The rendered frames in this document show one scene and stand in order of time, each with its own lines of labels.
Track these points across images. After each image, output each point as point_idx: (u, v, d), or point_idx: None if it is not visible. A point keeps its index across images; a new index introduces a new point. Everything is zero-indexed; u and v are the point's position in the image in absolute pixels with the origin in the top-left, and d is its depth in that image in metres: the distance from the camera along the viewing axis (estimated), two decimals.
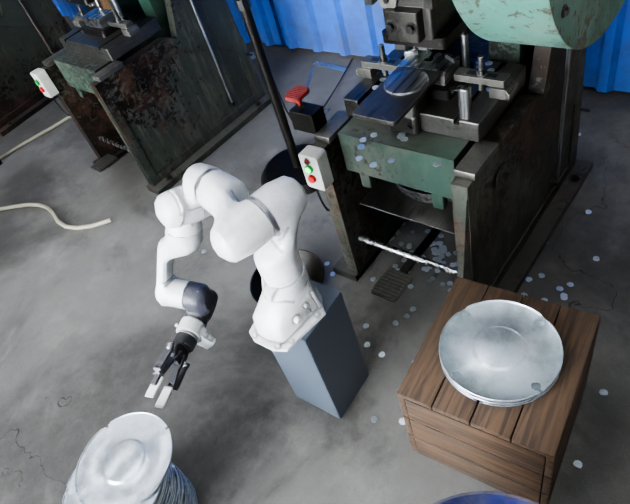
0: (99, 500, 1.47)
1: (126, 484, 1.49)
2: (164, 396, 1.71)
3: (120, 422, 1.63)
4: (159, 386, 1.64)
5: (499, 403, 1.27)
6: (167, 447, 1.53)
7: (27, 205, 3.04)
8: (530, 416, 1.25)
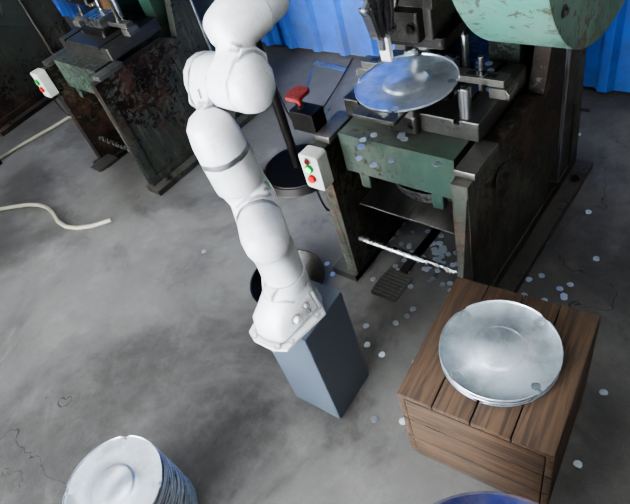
0: (396, 63, 1.60)
1: (384, 78, 1.56)
2: None
3: (447, 88, 1.45)
4: (389, 47, 1.38)
5: (499, 403, 1.27)
6: (374, 106, 1.48)
7: (27, 205, 3.04)
8: (530, 416, 1.25)
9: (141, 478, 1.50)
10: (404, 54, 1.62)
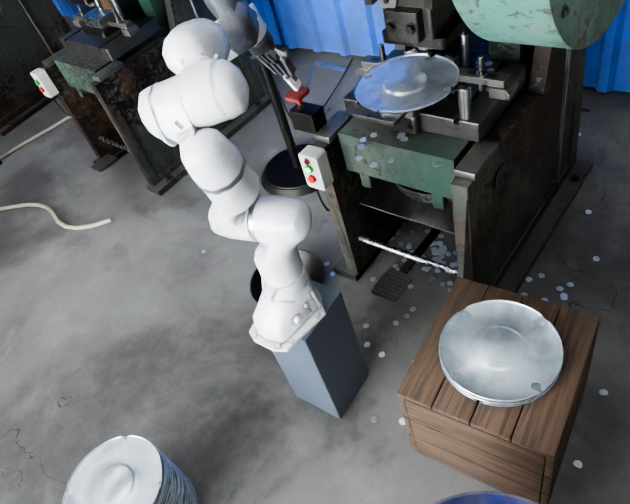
0: (366, 87, 1.55)
1: (386, 94, 1.50)
2: (286, 80, 1.65)
3: (439, 61, 1.55)
4: None
5: (499, 403, 1.27)
6: (432, 100, 1.43)
7: (27, 205, 3.04)
8: (530, 416, 1.25)
9: (141, 478, 1.50)
10: (357, 81, 1.58)
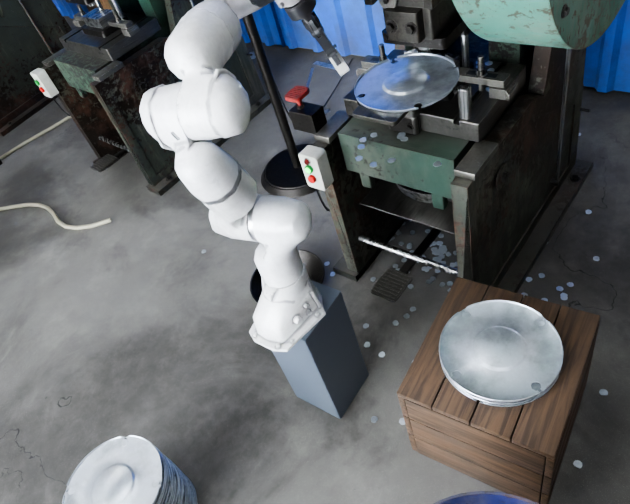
0: (435, 93, 1.45)
1: (431, 78, 1.50)
2: None
3: (360, 88, 1.56)
4: (342, 58, 1.45)
5: (499, 403, 1.27)
6: (414, 57, 1.60)
7: (27, 205, 3.04)
8: (530, 416, 1.25)
9: (141, 478, 1.50)
10: (434, 101, 1.42)
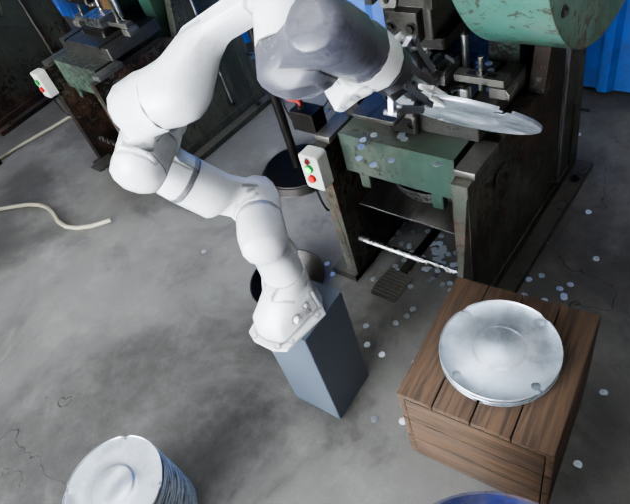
0: (516, 121, 1.01)
1: (500, 124, 1.08)
2: (431, 105, 0.97)
3: (403, 99, 1.09)
4: (424, 90, 0.98)
5: (499, 403, 1.27)
6: (464, 124, 1.21)
7: (27, 205, 3.04)
8: (530, 416, 1.25)
9: (141, 478, 1.50)
10: (523, 115, 0.96)
